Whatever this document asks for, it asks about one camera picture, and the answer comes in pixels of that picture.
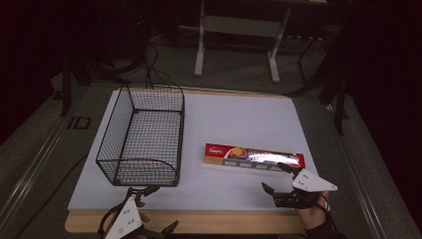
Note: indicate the black rectangular floor frame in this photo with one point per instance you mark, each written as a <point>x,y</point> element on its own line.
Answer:
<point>79,122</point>

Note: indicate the white metal desk frame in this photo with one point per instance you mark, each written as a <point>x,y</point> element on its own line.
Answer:
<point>239,26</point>

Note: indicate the grey metal floor rail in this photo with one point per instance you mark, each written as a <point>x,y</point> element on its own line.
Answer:
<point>30,169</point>
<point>356,176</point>

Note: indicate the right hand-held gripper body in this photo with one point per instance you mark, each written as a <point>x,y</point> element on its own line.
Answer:
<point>310,183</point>

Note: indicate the black metal stand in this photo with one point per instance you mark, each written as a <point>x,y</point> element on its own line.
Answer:
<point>71,76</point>
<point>338,83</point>

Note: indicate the long red foil box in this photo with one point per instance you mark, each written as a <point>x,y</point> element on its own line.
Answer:
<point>215,151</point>

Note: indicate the person's right hand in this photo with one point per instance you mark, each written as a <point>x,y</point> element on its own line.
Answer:
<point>313,215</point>

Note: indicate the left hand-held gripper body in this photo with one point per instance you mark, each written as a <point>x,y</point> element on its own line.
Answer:
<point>127,219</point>

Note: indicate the white table mat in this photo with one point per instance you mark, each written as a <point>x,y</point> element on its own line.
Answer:
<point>239,119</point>

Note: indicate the person's left hand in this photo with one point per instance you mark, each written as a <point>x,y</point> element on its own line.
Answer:
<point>144,217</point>

